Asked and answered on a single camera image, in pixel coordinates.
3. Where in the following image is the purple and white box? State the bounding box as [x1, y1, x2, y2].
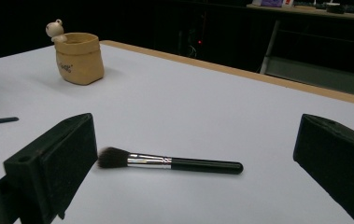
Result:
[260, 0, 294, 8]

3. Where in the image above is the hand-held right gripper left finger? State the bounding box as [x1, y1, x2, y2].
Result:
[3, 112, 99, 224]

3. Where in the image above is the white-framed desk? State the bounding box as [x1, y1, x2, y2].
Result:
[246, 3, 354, 99]

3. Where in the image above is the black computer tower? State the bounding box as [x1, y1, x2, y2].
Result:
[177, 12, 208, 60]

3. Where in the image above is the black makeup brush silver ferrule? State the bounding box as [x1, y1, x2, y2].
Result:
[97, 147, 245, 175]

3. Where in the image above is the white table mat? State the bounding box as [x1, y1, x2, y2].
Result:
[0, 40, 354, 224]

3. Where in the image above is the tan pen holder with bear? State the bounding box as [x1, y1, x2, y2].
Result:
[45, 19, 106, 86]

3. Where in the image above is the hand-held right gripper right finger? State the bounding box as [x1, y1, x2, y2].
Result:
[293, 113, 354, 224]

